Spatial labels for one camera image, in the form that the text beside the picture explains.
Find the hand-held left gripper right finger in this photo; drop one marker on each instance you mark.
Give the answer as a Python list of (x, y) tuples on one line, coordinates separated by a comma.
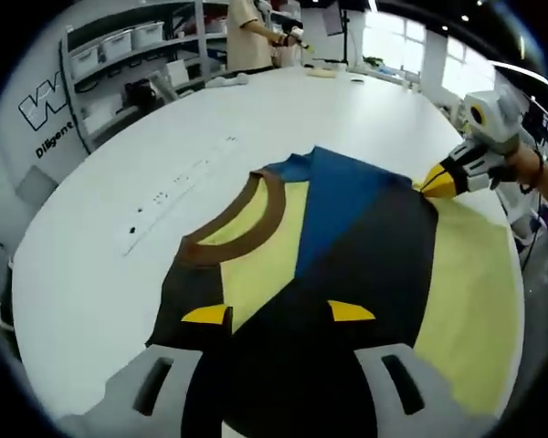
[(438, 410)]

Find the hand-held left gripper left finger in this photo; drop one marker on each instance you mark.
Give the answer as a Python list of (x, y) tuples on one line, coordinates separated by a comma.
[(114, 406)]

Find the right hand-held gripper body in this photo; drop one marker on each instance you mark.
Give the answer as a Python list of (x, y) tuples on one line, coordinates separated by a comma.
[(502, 123)]

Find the yellow blue grey garment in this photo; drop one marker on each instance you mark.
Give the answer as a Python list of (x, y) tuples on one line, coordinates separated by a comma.
[(374, 237)]

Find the person's right hand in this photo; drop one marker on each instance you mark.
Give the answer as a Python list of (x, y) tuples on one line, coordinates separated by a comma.
[(525, 169)]

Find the beige folded cloth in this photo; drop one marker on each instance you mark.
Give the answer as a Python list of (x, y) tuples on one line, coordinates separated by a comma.
[(320, 73)]

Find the black tripod stand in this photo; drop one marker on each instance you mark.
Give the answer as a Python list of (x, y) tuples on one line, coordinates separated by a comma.
[(345, 32)]

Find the white crumpled cloth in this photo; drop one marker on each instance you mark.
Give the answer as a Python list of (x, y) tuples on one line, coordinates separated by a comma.
[(226, 81)]

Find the white cardboard box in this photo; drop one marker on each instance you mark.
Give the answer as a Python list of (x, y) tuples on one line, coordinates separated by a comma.
[(177, 72)]

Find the black backpack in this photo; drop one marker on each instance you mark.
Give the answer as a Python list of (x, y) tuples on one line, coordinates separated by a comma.
[(141, 93)]

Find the white storage bin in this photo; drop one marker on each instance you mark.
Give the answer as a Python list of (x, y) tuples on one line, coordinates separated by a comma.
[(116, 46), (148, 34), (84, 61)]

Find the grey metal shelving rack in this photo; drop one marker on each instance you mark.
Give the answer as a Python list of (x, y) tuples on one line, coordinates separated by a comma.
[(132, 68)]

